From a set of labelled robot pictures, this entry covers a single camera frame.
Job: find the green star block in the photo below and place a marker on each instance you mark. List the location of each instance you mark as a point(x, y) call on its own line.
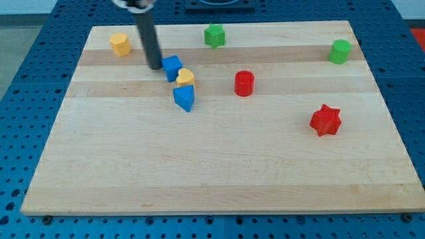
point(214, 35)

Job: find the red star block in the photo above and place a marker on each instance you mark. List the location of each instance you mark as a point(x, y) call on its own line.
point(326, 121)

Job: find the blue triangle block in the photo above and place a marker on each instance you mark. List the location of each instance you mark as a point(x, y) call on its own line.
point(184, 97)

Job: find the yellow heart block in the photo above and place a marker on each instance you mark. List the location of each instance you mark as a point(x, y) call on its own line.
point(185, 77)

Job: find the red cylinder block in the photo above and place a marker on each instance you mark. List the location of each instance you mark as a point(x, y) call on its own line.
point(244, 83)

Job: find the blue cube block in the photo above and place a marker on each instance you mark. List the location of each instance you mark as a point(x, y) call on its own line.
point(171, 66)

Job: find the wooden board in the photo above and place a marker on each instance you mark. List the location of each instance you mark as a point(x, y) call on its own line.
point(120, 146)

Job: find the yellow octagon block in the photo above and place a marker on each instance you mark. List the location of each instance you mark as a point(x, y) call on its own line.
point(120, 44)

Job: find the green cylinder block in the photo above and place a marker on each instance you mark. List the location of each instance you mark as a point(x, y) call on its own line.
point(340, 51)

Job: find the white ring arm collar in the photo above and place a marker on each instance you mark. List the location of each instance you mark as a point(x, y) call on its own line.
point(135, 6)

